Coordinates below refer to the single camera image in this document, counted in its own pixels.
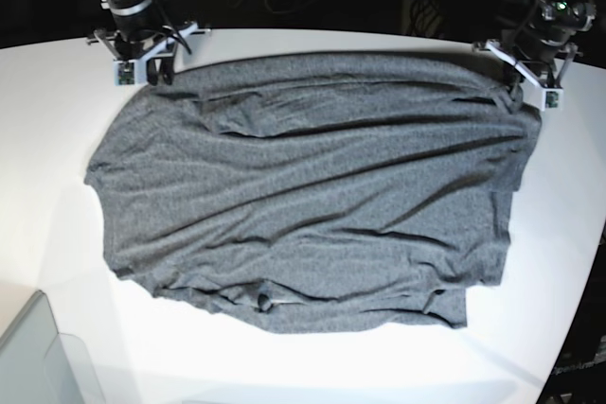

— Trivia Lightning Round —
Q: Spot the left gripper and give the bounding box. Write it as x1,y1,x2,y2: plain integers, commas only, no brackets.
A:
472,28,579,101

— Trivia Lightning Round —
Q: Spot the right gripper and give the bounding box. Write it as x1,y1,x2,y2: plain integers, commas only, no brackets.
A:
86,0,211,86

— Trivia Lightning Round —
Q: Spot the grey t-shirt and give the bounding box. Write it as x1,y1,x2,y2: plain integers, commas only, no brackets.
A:
84,51,542,334

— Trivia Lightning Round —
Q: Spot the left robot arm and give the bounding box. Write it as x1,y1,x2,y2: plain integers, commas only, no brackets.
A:
472,0,597,111

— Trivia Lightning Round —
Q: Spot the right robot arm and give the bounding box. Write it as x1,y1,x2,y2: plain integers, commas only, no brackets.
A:
86,0,209,86

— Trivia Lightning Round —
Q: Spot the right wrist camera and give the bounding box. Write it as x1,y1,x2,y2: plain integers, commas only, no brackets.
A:
114,61,136,86

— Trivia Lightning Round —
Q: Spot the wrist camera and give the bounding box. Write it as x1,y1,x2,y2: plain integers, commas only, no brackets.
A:
114,61,136,86
539,88,563,111

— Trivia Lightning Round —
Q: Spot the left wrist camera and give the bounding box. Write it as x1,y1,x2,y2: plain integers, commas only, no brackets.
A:
539,88,563,111

